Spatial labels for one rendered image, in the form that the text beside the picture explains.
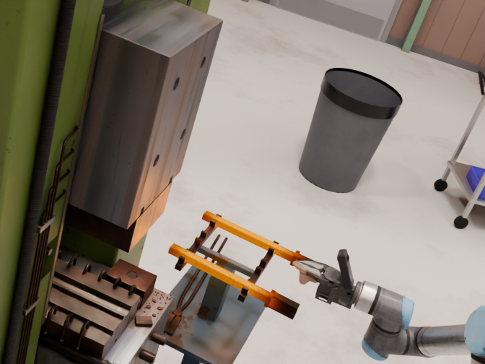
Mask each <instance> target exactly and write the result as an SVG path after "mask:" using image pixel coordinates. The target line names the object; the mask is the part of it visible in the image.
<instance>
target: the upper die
mask: <svg viewBox="0 0 485 364"><path fill-rule="evenodd" d="M171 185H172V181H171V182H169V184H168V186H167V187H166V188H165V189H164V190H163V191H162V192H161V193H160V195H159V196H158V197H157V198H156V199H155V200H154V201H153V202H152V203H151V204H150V205H149V206H148V207H147V208H146V209H145V210H144V211H143V212H141V213H140V216H139V217H138V218H137V219H136V220H135V221H134V223H133V224H132V225H131V226H130V227H129V228H128V229H124V228H122V227H120V226H118V225H115V224H113V223H111V222H108V221H107V220H104V219H102V218H100V217H97V216H95V215H93V214H91V213H89V212H86V211H84V210H82V209H80V208H78V207H75V206H73V205H71V204H68V205H67V209H66V216H65V220H64V224H65V225H68V226H69V227H71V228H74V229H76V230H79V231H81V232H83V233H85V234H88V235H90V236H92V237H93V238H96V239H98V240H100V241H103V242H105V243H107V244H110V245H112V246H114V247H116V248H119V249H120V250H122V251H125V252H127V253H129V252H130V250H131V249H132V248H133V247H134V246H135V245H136V244H137V243H138V242H139V240H140V239H141V238H142V237H143V236H144V234H145V233H146V232H147V231H148V230H149V229H150V227H151V226H153V224H154V223H155V222H156V221H157V220H158V218H159V217H160V216H161V215H162V213H163V212H164V210H165V206H166V203H167V198H168V196H169V193H170V188H171Z"/></svg>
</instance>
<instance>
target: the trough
mask: <svg viewBox="0 0 485 364"><path fill-rule="evenodd" d="M53 281H55V282H57V283H60V284H62V285H64V286H66V287H68V288H71V289H72V290H75V291H77V292H78V293H81V294H83V295H86V296H87V297H89V298H92V299H94V300H96V301H98V302H100V303H103V304H105V305H107V306H109V307H111V308H114V309H116V308H122V310H123V311H122V313H124V314H125V317H126V315H127V314H128V313H129V311H130V310H131V306H129V305H127V304H125V303H123V302H120V301H119V300H116V299H115V298H112V297H110V296H108V295H106V294H104V293H101V292H99V291H97V290H95V289H92V288H91V287H88V286H86V285H83V284H82V283H80V282H77V281H76V280H74V279H71V278H69V277H67V276H65V275H62V274H60V273H58V272H56V271H55V272H54V276H53Z"/></svg>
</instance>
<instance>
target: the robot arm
mask: <svg viewBox="0 0 485 364"><path fill-rule="evenodd" d="M337 261H338V265H339V268H340V271H339V270H337V269H335V268H333V267H331V266H329V265H327V264H324V263H321V262H317V261H293V263H292V265H293V266H294V267H295V268H296V269H298V270H299V271H300V278H299V282H300V284H302V285H305V284H307V283H308V282H314V283H320V284H319V285H318V288H317V290H316V294H315V298H316V299H318V300H321V301H323V302H325V303H328V304H330V305H331V303H332V302H333V303H336V304H339V305H340V306H343V307H346V308H348V309H351V306H352V304H353V305H354V308H355V309H357V310H359V311H362V312H364V313H367V314H369V315H371V316H373V317H372V320H371V322H370V325H369V326H368V328H367V331H366V333H365V334H364V336H363V340H362V349H363V350H364V352H365V353H366V354H367V355H368V356H369V357H371V358H372V359H374V360H379V361H384V360H386V359H387V358H388V357H389V355H406V356H416V357H423V358H433V357H435V356H441V355H470V356H471V364H485V305H482V306H480V307H478V308H477V309H476V310H474V311H473V312H472V313H471V315H470V316H469V317H468V319H467V322H466V323H465V324H456V325H447V326H409V324H410V322H411V317H412V315H413V312H414V301H413V300H412V299H410V298H407V297H406V296H405V295H400V294H398V293H396V292H393V291H391V290H388V289H385V288H384V287H381V286H378V285H376V284H373V283H371V282H368V281H366V280H365V281H364V282H363V283H362V282H360V281H357V283H356V286H355V285H354V278H353V275H352V271H351V265H350V262H349V255H348V252H347V250H346V249H340V250H339V251H338V255H337ZM319 297H320V298H323V299H325V300H327V301H325V300H322V299H320V298H319Z"/></svg>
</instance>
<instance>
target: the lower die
mask: <svg viewBox="0 0 485 364"><path fill-rule="evenodd" d="M68 264H69V263H67V262H65V261H62V260H60V259H58V258H57V260H56V268H55V271H56V272H58V273H60V274H62V275H65V276H67V277H69V278H71V279H73V280H76V281H77V282H80V283H82V284H83V285H86V286H88V287H91V288H92V289H95V290H97V291H99V292H101V293H104V294H106V295H108V296H110V297H112V298H115V299H116V300H119V301H120V302H123V303H125V304H127V305H129V306H131V310H130V311H129V313H128V314H127V315H126V317H125V314H124V313H122V312H120V311H117V310H116V309H114V308H111V307H109V306H107V305H105V304H103V303H100V302H98V301H96V300H94V299H92V298H89V297H87V296H86V295H83V294H81V293H79V292H77V291H75V290H72V289H71V288H68V287H66V286H64V285H62V284H60V283H57V282H55V281H53V282H52V286H51V293H50V297H49V301H48V308H47V312H46V316H45V322H44V323H43V325H41V328H40V329H41V330H44V329H45V323H46V319H47V316H48V312H49V310H50V309H51V308H52V307H53V306H57V307H58V309H57V313H56V315H54V314H53V312H52V314H51V318H50V322H49V326H48V333H49V334H52V335H53V336H55V337H58V338H60V337H61V332H62V329H63V325H64V321H65V319H66V317H67V316H68V315H69V314H70V313H73V314H74V317H73V321H72V322H69V320H68V322H67V325H66V331H65V335H64V338H65V339H64V341H66V342H68V343H70V344H72V345H75V346H76V345H77V342H78V339H79V333H80V330H81V328H82V326H83V324H84V323H85V322H86V321H89V322H90V324H89V329H88V330H86V329H84V332H83V335H82V340H81V344H80V345H81V349H83V350H85V351H87V352H90V353H92V354H93V355H96V356H98V357H99V358H102V359H104V358H105V356H106V355H107V354H108V353H109V351H110V350H111V348H112V347H113V345H114V344H115V341H116V342H117V340H118V339H119V337H120V336H121V335H122V333H123V332H124V331H125V329H126V328H127V326H128V325H129V324H130V323H131V321H132V320H133V319H134V316H135V314H136V309H137V306H138V304H139V299H140V296H139V295H137V294H134V293H131V295H130V296H129V295H128V290H125V289H123V288H122V287H119V286H117V285H116V287H115V289H113V283H111V282H108V281H106V280H104V279H102V278H101V280H100V282H98V281H97V279H98V277H97V276H95V275H93V274H91V273H89V272H86V273H85V275H83V274H82V272H83V269H80V268H78V267H76V266H74V265H71V267H70V268H68V267H67V266H68ZM116 339H117V340H116Z"/></svg>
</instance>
